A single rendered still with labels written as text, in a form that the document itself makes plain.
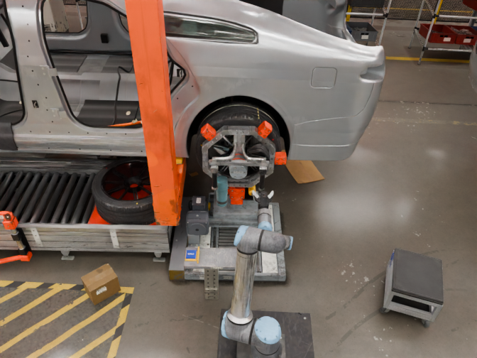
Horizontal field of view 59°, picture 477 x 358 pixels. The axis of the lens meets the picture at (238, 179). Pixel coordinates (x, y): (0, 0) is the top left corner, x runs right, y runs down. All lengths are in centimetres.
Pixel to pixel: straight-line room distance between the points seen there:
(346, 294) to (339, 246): 49
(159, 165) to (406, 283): 190
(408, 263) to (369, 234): 68
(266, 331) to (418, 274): 133
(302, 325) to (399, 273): 84
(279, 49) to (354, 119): 79
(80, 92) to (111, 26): 100
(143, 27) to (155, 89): 35
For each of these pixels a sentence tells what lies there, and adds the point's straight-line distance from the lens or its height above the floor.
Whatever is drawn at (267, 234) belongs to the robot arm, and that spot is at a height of 116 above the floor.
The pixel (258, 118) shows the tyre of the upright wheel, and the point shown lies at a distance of 310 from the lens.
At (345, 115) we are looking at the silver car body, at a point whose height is 117.
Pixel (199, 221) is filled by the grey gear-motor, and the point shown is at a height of 39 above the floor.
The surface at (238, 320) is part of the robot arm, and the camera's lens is 252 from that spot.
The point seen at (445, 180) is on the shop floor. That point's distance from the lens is 489.
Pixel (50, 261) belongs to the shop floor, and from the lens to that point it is 384.
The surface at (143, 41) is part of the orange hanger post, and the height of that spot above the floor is 191.
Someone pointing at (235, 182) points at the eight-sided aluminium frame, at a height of 62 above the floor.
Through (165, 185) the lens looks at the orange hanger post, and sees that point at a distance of 288.
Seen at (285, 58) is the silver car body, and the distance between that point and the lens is 293.
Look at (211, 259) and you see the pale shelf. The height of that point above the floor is 45.
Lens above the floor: 281
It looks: 41 degrees down
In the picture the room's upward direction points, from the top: 2 degrees clockwise
